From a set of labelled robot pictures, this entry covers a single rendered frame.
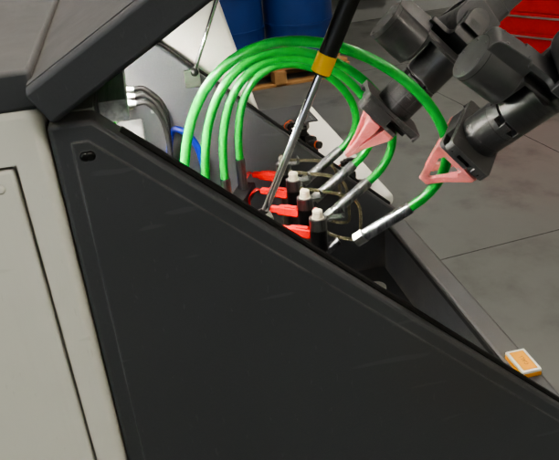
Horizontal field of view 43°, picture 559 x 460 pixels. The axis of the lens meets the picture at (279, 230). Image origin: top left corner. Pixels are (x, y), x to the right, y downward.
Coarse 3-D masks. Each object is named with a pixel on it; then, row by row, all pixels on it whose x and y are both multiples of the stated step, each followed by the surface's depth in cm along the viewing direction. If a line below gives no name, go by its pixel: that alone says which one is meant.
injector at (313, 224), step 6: (324, 216) 110; (312, 222) 109; (318, 222) 109; (324, 222) 109; (312, 228) 110; (318, 228) 109; (324, 228) 110; (312, 234) 110; (318, 234) 110; (324, 234) 110; (312, 240) 111; (318, 240) 110; (324, 240) 110; (336, 240) 112; (318, 246) 111; (324, 246) 111; (330, 246) 112; (336, 246) 112; (330, 252) 112
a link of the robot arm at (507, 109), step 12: (528, 84) 79; (540, 84) 80; (516, 96) 81; (528, 96) 80; (540, 96) 80; (552, 96) 81; (504, 108) 83; (516, 108) 82; (528, 108) 81; (540, 108) 80; (552, 108) 80; (504, 120) 84; (516, 120) 82; (528, 120) 82; (540, 120) 82
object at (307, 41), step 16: (240, 48) 91; (256, 48) 90; (272, 48) 90; (352, 48) 88; (224, 64) 92; (384, 64) 88; (208, 80) 94; (400, 80) 89; (416, 96) 90; (192, 112) 96; (432, 112) 90; (192, 128) 97; (432, 192) 95; (416, 208) 97
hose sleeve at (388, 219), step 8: (400, 208) 98; (408, 208) 97; (384, 216) 99; (392, 216) 98; (400, 216) 98; (376, 224) 99; (384, 224) 99; (392, 224) 99; (368, 232) 100; (376, 232) 100
